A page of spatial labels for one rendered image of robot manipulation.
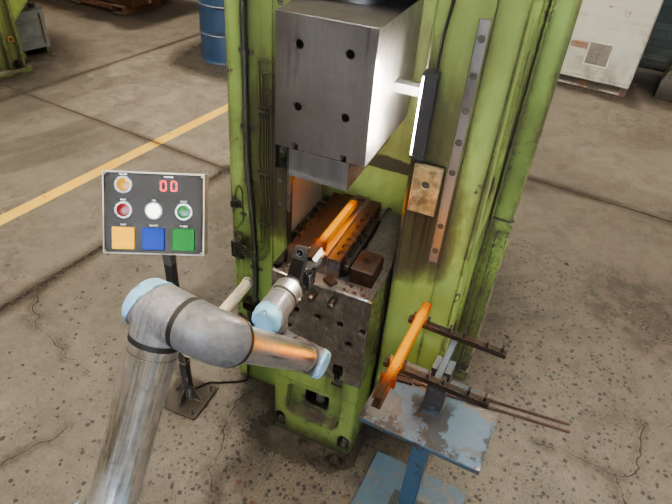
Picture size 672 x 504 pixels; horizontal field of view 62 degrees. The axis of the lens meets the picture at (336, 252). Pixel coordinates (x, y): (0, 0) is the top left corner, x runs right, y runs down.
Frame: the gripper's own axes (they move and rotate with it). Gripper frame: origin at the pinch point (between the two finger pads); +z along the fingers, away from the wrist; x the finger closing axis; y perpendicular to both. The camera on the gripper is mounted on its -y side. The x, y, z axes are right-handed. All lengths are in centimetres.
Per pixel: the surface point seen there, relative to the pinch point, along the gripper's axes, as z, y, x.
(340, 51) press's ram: 4, -64, 2
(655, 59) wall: 587, 84, 153
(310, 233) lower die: 14.5, 7.0, -9.0
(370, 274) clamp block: 3.0, 7.0, 18.5
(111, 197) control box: -17, -8, -69
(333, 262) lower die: 2.8, 6.8, 5.1
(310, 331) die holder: -3.6, 36.6, 0.7
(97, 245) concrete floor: 65, 107, -173
